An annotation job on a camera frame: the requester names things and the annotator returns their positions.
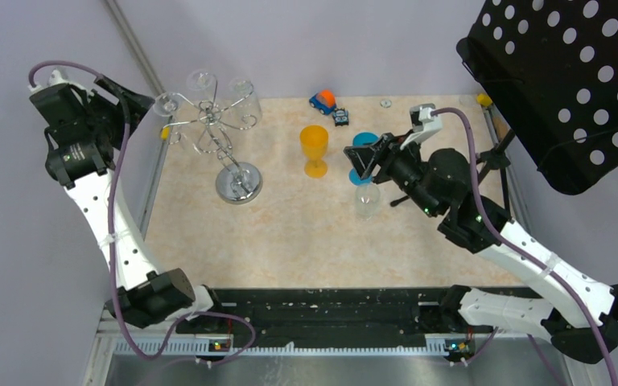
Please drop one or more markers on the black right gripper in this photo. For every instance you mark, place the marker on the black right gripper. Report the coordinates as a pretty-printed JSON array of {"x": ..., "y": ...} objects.
[{"x": 386, "y": 151}]

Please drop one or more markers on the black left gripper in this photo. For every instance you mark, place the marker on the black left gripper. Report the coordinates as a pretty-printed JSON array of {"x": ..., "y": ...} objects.
[{"x": 130, "y": 108}]

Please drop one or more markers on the blue plastic wine glass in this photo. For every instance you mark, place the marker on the blue plastic wine glass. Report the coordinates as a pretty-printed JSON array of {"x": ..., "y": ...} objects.
[{"x": 360, "y": 140}]

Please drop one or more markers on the clear wine glass front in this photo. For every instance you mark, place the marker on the clear wine glass front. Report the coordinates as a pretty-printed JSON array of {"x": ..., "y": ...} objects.
[{"x": 367, "y": 200}]

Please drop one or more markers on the clear wine glass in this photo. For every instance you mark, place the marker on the clear wine glass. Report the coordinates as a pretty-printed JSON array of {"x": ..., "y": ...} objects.
[
  {"x": 202, "y": 88},
  {"x": 367, "y": 200},
  {"x": 167, "y": 105}
]

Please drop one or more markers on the yellow plastic wine glass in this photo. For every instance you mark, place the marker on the yellow plastic wine glass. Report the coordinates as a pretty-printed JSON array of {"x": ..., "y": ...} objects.
[{"x": 314, "y": 144}]

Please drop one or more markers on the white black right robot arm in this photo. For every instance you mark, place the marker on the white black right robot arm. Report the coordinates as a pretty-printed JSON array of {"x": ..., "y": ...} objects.
[{"x": 575, "y": 313}]

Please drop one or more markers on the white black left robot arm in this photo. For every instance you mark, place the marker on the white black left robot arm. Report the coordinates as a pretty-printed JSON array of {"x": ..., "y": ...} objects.
[{"x": 84, "y": 165}]

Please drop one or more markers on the clear wine glass back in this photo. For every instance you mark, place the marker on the clear wine glass back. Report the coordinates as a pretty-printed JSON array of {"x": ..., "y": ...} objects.
[{"x": 202, "y": 88}]

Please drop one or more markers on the chrome wine glass rack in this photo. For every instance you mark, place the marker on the chrome wine glass rack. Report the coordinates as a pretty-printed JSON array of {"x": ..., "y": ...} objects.
[{"x": 206, "y": 131}]

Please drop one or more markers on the blue orange toy car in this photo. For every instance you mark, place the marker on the blue orange toy car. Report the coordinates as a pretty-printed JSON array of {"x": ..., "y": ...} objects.
[{"x": 324, "y": 101}]

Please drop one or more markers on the yellow corner block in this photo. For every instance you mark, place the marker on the yellow corner block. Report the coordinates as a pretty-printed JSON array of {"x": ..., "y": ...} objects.
[{"x": 484, "y": 100}]

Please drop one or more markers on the black tripod stand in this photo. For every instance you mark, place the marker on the black tripod stand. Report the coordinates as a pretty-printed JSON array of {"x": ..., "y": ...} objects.
[{"x": 490, "y": 160}]

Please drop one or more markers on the clear textured glass right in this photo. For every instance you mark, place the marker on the clear textured glass right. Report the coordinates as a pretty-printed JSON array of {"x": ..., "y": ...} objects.
[{"x": 246, "y": 109}]

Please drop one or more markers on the black perforated music stand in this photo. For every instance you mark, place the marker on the black perforated music stand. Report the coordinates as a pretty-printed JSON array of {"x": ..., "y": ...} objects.
[{"x": 551, "y": 68}]

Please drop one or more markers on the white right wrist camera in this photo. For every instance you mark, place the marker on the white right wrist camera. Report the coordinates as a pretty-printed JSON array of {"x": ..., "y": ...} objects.
[{"x": 424, "y": 124}]

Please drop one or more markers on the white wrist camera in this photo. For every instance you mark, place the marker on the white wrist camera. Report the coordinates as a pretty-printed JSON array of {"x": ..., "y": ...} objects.
[
  {"x": 58, "y": 76},
  {"x": 424, "y": 124}
]

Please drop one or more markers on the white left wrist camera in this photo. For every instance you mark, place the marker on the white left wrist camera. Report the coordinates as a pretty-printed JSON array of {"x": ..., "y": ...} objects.
[{"x": 58, "y": 76}]

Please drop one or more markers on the aluminium frame rail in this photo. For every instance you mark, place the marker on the aluminium frame rail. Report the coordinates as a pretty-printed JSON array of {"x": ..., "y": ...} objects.
[{"x": 126, "y": 32}]

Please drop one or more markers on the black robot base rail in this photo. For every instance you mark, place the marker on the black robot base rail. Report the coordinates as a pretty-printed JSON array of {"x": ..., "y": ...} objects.
[{"x": 332, "y": 318}]

